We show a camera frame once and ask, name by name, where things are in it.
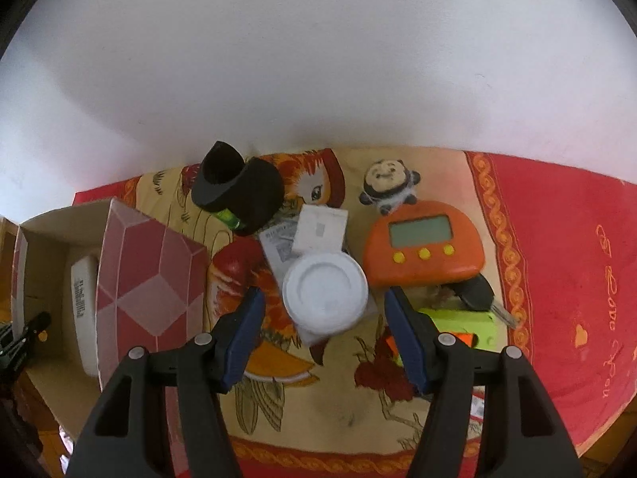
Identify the panda plush toy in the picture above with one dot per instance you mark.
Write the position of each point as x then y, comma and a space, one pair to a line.
388, 181

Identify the white round jar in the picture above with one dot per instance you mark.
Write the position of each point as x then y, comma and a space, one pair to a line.
323, 291

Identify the small white square box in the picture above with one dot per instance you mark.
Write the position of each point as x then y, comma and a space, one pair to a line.
321, 229

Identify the wooden cabinet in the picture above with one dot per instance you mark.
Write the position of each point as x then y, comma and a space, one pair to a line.
7, 259

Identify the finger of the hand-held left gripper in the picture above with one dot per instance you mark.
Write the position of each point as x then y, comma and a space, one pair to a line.
27, 331

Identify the black car key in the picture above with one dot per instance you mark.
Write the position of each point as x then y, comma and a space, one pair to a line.
477, 294

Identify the red printed blanket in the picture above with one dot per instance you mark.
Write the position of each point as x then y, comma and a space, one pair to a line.
547, 259

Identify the small green object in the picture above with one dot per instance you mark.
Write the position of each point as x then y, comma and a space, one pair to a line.
229, 218

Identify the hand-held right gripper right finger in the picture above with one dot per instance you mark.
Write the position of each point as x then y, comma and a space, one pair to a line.
405, 339

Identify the printed photo card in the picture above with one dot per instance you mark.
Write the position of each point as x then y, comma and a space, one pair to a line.
276, 249

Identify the black plastic holder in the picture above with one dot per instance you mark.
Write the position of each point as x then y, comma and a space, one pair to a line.
249, 184

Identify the orange digital timer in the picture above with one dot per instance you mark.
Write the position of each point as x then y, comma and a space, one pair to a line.
423, 259

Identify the pink patterned cardboard box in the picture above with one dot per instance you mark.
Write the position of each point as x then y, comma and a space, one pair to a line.
149, 279

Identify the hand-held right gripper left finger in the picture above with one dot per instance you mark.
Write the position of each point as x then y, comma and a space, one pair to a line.
244, 339

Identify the white plastic bottle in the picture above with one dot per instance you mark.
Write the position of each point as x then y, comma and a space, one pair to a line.
84, 308

